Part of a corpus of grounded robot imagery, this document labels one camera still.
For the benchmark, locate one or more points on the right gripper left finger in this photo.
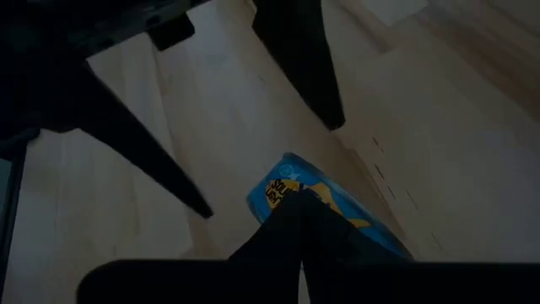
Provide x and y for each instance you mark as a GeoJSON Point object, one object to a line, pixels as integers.
{"type": "Point", "coordinates": [211, 283]}

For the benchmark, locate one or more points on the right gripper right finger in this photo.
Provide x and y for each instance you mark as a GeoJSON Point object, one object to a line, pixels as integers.
{"type": "Point", "coordinates": [379, 283]}

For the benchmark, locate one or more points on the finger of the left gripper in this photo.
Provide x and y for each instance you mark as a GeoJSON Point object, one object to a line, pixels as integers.
{"type": "Point", "coordinates": [299, 63]}
{"type": "Point", "coordinates": [135, 143]}

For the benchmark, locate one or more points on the teal label tuna can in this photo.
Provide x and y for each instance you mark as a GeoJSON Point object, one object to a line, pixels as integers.
{"type": "Point", "coordinates": [291, 169]}

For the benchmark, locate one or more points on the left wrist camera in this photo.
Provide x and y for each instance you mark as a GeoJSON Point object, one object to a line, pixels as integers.
{"type": "Point", "coordinates": [171, 33]}

